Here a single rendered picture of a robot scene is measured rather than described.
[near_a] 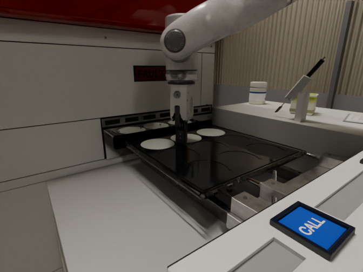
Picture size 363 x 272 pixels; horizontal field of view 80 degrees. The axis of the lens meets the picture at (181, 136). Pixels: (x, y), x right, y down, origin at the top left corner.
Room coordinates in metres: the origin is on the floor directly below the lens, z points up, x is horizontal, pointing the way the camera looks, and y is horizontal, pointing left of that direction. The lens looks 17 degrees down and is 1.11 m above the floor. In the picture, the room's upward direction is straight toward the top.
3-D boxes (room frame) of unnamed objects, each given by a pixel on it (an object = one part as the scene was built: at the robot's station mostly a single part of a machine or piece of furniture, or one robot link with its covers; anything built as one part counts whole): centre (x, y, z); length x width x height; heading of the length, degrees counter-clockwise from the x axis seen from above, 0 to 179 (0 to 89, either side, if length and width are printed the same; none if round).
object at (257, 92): (0.98, -0.34, 1.01); 0.07 x 0.07 x 0.10
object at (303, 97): (0.64, -0.34, 1.03); 0.06 x 0.04 x 0.13; 36
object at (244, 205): (0.29, -0.12, 0.89); 0.08 x 0.03 x 0.03; 36
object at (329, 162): (0.48, -0.38, 0.89); 0.08 x 0.03 x 0.03; 36
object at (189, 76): (0.61, 0.00, 1.09); 0.09 x 0.08 x 0.03; 167
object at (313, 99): (0.75, -0.42, 1.00); 0.07 x 0.07 x 0.07; 54
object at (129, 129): (0.75, 0.06, 0.89); 0.44 x 0.02 x 0.10; 126
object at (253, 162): (0.59, -0.08, 0.90); 0.34 x 0.34 x 0.01; 36
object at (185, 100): (0.61, 0.00, 1.03); 0.10 x 0.07 x 0.11; 167
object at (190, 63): (0.61, 0.00, 1.18); 0.09 x 0.08 x 0.13; 173
